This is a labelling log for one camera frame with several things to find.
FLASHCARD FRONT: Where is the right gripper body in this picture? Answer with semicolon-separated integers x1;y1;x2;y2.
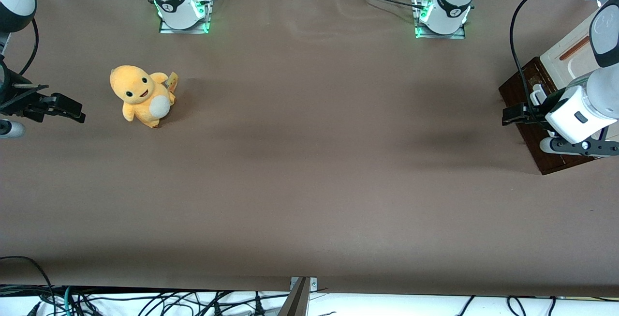
0;82;35;123

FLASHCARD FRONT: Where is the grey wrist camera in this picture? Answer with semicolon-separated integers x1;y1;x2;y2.
539;136;619;158
0;120;26;138

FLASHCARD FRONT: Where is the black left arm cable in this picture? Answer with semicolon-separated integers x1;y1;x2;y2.
509;0;619;119

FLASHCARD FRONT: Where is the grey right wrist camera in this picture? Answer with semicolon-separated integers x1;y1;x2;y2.
0;120;26;138

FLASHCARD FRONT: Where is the yellow plush dinosaur toy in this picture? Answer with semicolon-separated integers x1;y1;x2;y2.
109;65;179;129

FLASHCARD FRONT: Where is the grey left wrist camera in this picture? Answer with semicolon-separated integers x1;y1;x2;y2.
539;136;619;158

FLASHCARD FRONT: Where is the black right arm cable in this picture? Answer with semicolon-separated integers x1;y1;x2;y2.
18;17;40;76

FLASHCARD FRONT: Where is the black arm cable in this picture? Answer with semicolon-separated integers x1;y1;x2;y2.
509;0;619;119
18;17;40;76

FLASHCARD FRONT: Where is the teal cable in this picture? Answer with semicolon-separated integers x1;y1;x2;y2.
62;286;76;316

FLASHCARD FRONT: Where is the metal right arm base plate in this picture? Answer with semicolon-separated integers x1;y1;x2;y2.
159;0;212;35

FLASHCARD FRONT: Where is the aluminium camera mount post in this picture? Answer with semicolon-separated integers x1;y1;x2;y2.
278;276;318;316

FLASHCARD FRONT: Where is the black looping cable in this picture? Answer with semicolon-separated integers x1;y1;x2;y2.
0;256;57;316

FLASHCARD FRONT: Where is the brown table cover sheet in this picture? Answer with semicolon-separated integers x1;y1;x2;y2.
0;0;619;298

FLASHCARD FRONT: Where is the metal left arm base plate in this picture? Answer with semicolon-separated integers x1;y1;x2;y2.
414;0;468;40

